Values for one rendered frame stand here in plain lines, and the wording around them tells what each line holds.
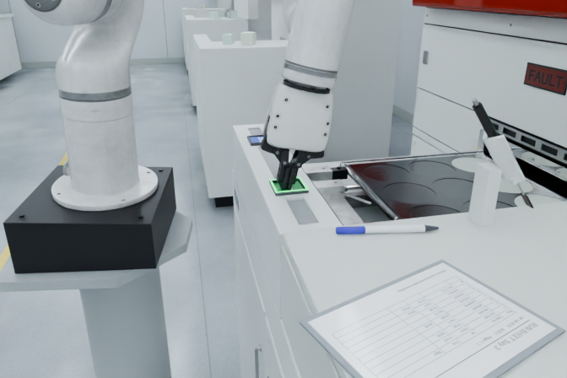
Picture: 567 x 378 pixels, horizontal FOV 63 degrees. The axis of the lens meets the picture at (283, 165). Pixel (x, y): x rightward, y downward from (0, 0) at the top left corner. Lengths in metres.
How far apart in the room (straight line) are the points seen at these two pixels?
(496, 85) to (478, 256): 0.68
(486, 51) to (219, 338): 1.38
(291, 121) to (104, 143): 0.33
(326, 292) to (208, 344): 1.42
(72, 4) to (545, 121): 0.92
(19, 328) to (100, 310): 1.25
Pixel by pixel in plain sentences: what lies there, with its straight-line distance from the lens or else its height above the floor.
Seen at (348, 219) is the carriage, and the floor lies 0.88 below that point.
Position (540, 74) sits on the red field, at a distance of 1.13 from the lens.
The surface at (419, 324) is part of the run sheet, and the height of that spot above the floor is 0.97.
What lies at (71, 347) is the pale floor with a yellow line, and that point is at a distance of 2.06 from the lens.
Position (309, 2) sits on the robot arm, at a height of 1.26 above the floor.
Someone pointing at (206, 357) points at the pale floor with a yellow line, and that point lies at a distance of 1.88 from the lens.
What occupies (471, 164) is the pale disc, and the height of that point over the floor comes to 0.90.
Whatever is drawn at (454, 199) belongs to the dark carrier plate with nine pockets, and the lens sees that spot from 0.94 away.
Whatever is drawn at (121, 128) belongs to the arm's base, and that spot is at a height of 1.05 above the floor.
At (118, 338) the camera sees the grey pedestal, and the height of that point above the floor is 0.63.
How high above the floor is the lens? 1.28
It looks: 21 degrees down
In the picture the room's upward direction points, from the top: straight up
